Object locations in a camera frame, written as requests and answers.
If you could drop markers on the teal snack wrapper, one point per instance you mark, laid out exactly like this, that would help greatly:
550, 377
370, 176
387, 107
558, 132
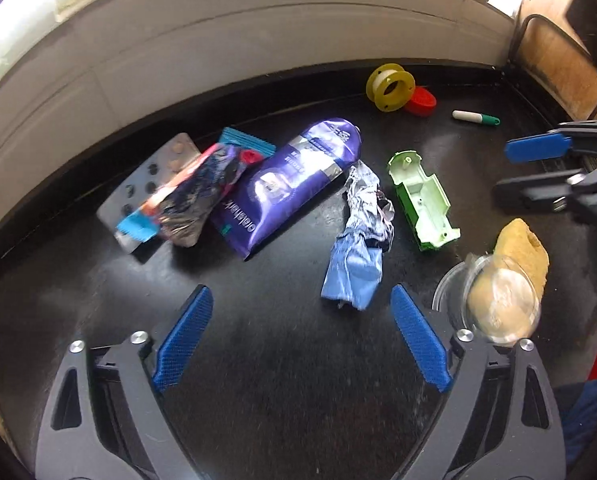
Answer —
241, 141

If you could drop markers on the wooden board with black frame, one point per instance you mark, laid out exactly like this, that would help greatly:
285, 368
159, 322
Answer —
553, 60

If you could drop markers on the green plastic housing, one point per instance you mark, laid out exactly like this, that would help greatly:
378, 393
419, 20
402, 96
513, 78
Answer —
426, 210

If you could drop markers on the red plastic cap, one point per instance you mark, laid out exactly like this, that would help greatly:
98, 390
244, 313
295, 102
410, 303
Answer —
421, 105

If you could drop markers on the yellow tape spool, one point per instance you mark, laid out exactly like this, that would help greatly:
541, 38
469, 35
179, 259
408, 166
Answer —
378, 85

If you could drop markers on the white green marker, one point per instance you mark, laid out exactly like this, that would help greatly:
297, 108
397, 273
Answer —
466, 116

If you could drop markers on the crumpled dark foil pouch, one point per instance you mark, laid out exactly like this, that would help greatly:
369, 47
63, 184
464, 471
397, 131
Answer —
193, 205

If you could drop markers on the person's blue clothing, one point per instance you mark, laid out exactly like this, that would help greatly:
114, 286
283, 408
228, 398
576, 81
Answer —
588, 410

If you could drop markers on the silver pill blister pack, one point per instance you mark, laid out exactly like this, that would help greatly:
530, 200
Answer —
138, 182

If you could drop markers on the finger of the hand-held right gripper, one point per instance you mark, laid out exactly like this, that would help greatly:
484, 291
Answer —
540, 148
533, 190

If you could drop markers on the clear plastic cup lid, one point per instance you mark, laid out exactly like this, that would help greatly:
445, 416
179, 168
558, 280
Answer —
503, 310

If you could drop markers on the crumpled blue silver wrapper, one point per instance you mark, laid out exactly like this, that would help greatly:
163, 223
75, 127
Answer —
356, 260

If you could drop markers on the purple plastic pouch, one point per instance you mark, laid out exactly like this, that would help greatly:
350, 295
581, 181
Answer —
283, 185

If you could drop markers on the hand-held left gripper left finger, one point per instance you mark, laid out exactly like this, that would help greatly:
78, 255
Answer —
186, 340

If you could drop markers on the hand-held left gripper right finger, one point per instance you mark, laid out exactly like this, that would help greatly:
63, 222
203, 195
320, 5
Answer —
418, 335

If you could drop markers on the yellow sponge cloth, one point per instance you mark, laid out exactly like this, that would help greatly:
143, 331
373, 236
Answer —
520, 250

